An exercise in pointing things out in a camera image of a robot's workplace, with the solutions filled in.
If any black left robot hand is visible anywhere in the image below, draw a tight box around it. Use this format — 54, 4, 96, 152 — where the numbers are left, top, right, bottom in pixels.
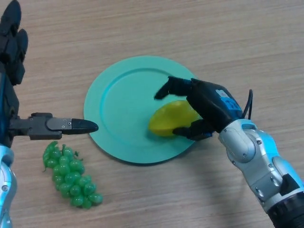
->
0, 0, 99, 148

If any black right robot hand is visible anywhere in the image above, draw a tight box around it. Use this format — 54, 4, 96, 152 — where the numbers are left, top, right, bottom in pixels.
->
153, 76, 244, 141

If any yellow starfruit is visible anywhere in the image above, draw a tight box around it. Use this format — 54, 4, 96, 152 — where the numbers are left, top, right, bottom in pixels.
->
148, 100, 201, 138

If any green round plate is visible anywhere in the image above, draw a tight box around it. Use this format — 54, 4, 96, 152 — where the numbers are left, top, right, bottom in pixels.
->
83, 56, 202, 165

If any green plastic grape bunch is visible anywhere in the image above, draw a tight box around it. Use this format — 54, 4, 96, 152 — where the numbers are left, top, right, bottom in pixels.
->
42, 141, 104, 209

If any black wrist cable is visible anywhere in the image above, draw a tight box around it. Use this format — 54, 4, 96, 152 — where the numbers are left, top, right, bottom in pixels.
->
241, 89, 254, 119

